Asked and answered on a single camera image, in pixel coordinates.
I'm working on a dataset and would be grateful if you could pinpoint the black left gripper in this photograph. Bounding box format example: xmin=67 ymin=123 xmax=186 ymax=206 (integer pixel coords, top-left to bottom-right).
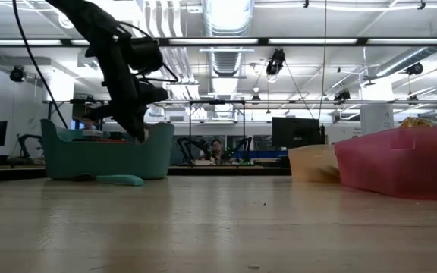
xmin=89 ymin=41 xmax=170 ymax=144

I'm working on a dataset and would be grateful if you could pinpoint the teal plastic bin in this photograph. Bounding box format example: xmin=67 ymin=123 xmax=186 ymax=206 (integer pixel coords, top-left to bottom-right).
xmin=39 ymin=118 xmax=176 ymax=181

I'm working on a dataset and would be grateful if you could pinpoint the person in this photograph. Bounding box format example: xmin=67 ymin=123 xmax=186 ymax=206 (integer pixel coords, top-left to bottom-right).
xmin=205 ymin=139 xmax=231 ymax=163
xmin=80 ymin=115 xmax=98 ymax=132

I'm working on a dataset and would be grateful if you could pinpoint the black ceiling spotlight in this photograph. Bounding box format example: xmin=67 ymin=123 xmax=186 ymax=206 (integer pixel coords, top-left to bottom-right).
xmin=266 ymin=48 xmax=287 ymax=77
xmin=406 ymin=62 xmax=424 ymax=76
xmin=8 ymin=64 xmax=27 ymax=83
xmin=334 ymin=89 xmax=352 ymax=104

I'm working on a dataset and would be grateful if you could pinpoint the large black monitor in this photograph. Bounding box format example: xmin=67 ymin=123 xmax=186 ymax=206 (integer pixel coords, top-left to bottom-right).
xmin=271 ymin=116 xmax=326 ymax=151

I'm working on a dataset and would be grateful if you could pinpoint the orange translucent bin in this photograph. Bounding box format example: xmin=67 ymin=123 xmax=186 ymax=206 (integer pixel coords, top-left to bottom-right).
xmin=288 ymin=143 xmax=341 ymax=184

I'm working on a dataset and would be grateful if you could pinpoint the white round column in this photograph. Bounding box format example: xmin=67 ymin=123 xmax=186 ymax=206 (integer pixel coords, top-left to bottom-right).
xmin=360 ymin=81 xmax=395 ymax=137

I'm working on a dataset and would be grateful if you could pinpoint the pink plastic bin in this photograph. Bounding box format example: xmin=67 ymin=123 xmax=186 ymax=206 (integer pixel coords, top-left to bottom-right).
xmin=334 ymin=126 xmax=437 ymax=201

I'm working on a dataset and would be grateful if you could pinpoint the teal-handled spoon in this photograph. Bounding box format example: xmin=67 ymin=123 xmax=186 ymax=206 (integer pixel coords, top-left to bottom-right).
xmin=96 ymin=174 xmax=146 ymax=187

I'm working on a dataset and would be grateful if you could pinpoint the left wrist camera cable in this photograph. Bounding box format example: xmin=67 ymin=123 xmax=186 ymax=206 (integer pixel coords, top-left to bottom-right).
xmin=118 ymin=20 xmax=180 ymax=83

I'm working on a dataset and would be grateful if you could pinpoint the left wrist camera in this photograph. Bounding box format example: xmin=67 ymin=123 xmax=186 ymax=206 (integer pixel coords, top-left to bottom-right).
xmin=125 ymin=36 xmax=165 ymax=75

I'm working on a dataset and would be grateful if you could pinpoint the background black frame stand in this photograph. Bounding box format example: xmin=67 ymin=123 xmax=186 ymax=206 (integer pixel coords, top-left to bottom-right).
xmin=43 ymin=99 xmax=247 ymax=152

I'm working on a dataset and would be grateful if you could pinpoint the white rectangular duct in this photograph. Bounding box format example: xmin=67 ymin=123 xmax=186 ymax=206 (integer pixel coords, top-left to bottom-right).
xmin=77 ymin=49 xmax=105 ymax=77

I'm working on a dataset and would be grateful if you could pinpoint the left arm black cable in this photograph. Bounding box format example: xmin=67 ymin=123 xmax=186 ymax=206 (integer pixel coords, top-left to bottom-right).
xmin=11 ymin=0 xmax=70 ymax=130

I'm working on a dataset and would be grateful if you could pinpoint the round silver ventilation duct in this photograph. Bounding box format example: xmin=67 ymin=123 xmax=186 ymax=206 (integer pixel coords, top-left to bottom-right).
xmin=202 ymin=0 xmax=256 ymax=77

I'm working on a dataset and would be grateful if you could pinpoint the black aluminium rig frame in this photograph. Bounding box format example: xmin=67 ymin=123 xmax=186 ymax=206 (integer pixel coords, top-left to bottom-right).
xmin=0 ymin=36 xmax=437 ymax=48

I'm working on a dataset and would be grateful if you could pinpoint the slanted silver duct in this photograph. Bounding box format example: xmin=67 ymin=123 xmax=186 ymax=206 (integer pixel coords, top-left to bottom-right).
xmin=373 ymin=45 xmax=437 ymax=79

